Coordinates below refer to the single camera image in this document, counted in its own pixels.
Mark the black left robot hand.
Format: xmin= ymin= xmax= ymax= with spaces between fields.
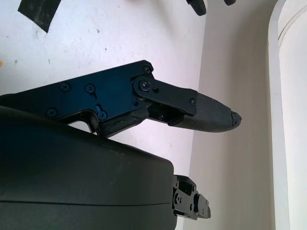
xmin=186 ymin=0 xmax=236 ymax=17

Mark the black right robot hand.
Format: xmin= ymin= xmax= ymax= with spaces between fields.
xmin=0 ymin=60 xmax=242 ymax=230

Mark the black tape strip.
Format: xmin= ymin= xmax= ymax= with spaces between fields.
xmin=17 ymin=0 xmax=60 ymax=33

